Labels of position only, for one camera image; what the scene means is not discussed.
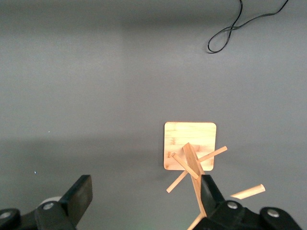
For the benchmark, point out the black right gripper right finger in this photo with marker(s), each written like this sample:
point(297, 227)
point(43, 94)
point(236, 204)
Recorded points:
point(213, 203)

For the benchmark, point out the wooden cup stand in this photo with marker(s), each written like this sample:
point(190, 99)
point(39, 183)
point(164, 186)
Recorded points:
point(189, 136)

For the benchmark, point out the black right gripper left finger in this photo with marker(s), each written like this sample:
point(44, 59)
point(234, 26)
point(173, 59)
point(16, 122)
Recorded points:
point(76, 198)

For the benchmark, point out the dark grey table cloth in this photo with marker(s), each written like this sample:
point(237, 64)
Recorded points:
point(96, 83)

